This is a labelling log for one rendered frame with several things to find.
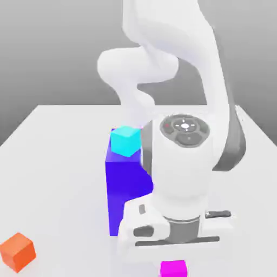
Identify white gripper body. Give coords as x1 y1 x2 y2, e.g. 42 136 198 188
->
117 227 234 261

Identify small magenta cube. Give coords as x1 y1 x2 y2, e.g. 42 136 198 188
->
160 260 187 277

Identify small cyan cube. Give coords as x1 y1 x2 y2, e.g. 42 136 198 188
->
109 126 142 158

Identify small orange cube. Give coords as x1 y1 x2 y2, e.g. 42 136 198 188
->
0 232 37 274

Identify large blue box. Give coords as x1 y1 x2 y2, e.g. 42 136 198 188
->
105 127 154 236

